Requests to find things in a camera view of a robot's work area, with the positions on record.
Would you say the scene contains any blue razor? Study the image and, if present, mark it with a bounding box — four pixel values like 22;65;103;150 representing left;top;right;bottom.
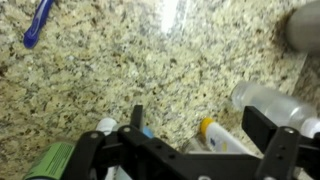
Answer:
22;0;56;50

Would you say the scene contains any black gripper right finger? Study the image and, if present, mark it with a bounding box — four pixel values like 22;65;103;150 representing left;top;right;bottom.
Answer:
241;105;320;180

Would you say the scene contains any green soap pump bottle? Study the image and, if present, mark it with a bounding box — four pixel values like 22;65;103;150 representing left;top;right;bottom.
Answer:
22;141;76;180

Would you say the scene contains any sunscreen spray can orange cap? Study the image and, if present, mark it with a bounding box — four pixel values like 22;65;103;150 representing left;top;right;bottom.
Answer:
183;137;209;155

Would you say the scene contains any clear plastic water bottle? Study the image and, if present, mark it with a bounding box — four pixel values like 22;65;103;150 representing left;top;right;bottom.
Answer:
230;81;320;140

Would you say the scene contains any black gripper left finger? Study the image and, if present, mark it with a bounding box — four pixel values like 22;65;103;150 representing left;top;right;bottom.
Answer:
61;104;188;180

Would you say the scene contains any white lotion tube yellow cap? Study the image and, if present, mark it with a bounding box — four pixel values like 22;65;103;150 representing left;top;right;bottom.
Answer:
199;117;258;156

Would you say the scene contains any metal toothbrush cup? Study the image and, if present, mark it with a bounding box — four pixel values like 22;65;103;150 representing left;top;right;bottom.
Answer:
285;1;320;53

